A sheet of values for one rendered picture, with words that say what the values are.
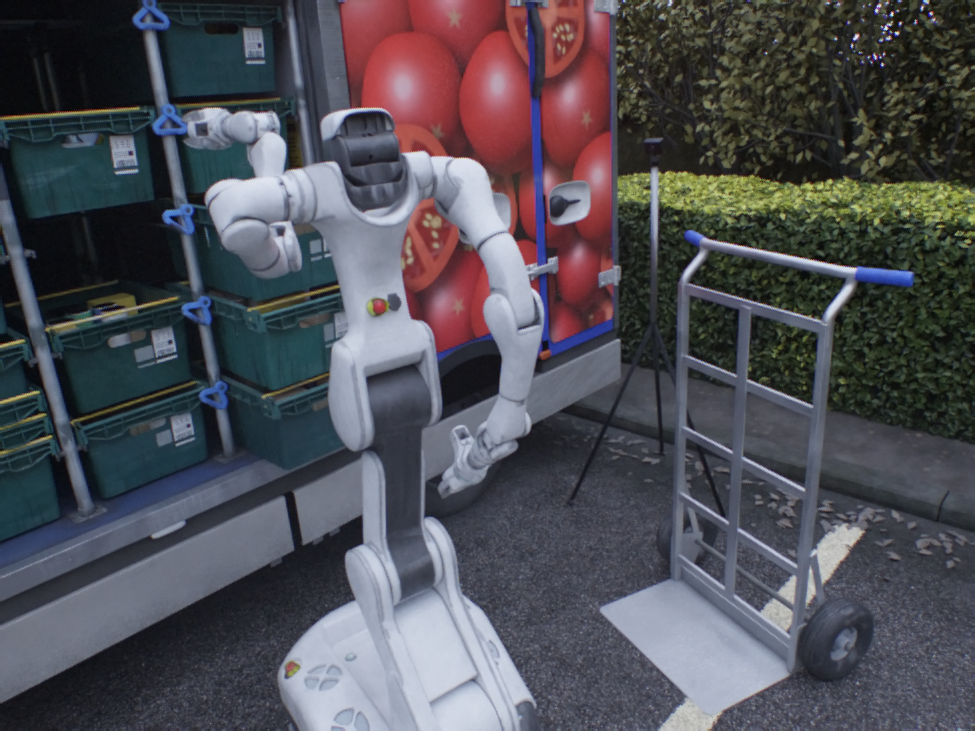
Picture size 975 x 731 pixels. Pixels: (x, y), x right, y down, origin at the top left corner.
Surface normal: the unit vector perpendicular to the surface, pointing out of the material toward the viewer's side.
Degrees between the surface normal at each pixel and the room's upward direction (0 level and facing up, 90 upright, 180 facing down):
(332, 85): 90
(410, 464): 102
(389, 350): 77
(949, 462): 8
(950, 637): 0
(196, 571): 90
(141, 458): 98
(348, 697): 38
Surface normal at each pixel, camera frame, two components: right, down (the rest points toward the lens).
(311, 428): 0.73, 0.25
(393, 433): 0.59, 0.41
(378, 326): 0.57, 0.03
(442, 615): 0.40, -0.46
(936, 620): -0.07, -0.94
